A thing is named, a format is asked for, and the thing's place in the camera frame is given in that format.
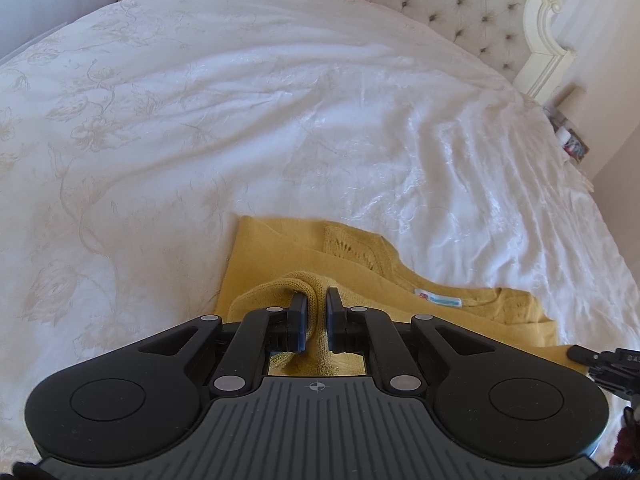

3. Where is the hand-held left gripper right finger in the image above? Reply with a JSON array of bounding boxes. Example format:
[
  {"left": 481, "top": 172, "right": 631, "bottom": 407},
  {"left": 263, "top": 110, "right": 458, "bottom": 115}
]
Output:
[{"left": 325, "top": 287, "right": 501, "bottom": 393}]

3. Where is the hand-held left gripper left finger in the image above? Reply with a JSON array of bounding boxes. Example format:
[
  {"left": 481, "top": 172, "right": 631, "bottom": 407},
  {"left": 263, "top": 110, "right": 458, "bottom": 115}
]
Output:
[{"left": 137, "top": 292, "right": 311, "bottom": 393}]

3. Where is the yellow knitted sweater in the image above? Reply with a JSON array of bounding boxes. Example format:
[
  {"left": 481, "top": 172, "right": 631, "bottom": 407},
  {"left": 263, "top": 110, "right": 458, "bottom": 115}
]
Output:
[{"left": 215, "top": 216, "right": 560, "bottom": 378}]

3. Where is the white floral bedspread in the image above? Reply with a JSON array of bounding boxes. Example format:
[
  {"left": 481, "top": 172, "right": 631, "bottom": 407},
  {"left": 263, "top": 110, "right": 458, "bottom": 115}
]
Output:
[{"left": 0, "top": 0, "right": 628, "bottom": 461}]

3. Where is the beige tufted headboard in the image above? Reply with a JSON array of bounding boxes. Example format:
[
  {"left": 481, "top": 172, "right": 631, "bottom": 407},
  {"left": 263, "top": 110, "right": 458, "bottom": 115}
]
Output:
[{"left": 240, "top": 0, "right": 577, "bottom": 102}]

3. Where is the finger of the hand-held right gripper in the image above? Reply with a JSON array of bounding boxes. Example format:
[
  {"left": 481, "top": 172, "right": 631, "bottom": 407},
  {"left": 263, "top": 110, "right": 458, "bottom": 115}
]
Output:
[{"left": 566, "top": 344, "right": 621, "bottom": 373}]

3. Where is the person's dark red clothing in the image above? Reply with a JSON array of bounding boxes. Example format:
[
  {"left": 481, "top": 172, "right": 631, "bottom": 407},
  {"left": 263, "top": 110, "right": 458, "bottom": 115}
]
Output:
[{"left": 619, "top": 406, "right": 640, "bottom": 467}]

